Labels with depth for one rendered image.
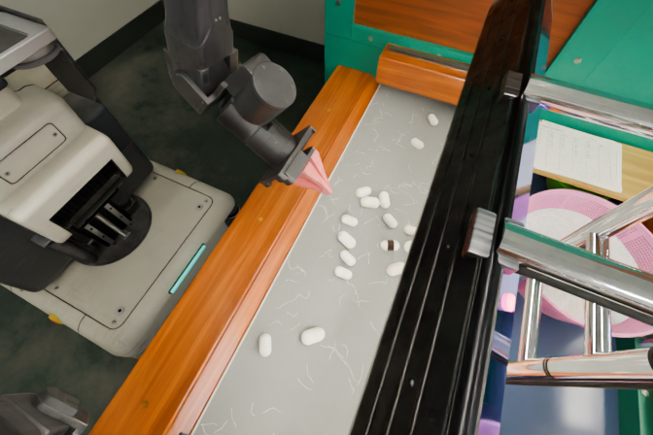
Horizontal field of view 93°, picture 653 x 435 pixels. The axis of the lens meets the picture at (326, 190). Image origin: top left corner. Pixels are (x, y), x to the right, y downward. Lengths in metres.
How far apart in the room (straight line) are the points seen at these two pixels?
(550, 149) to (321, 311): 0.58
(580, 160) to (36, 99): 1.06
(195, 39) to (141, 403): 0.49
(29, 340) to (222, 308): 1.22
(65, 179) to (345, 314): 0.59
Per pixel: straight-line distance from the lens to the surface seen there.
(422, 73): 0.75
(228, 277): 0.57
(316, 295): 0.56
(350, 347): 0.55
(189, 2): 0.39
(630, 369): 0.37
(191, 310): 0.57
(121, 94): 2.31
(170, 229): 1.23
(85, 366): 1.56
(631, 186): 0.85
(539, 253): 0.22
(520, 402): 0.69
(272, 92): 0.38
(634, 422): 0.75
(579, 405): 0.74
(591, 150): 0.86
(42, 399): 0.46
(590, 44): 0.77
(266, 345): 0.54
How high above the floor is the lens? 1.29
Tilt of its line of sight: 59 degrees down
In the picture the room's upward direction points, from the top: straight up
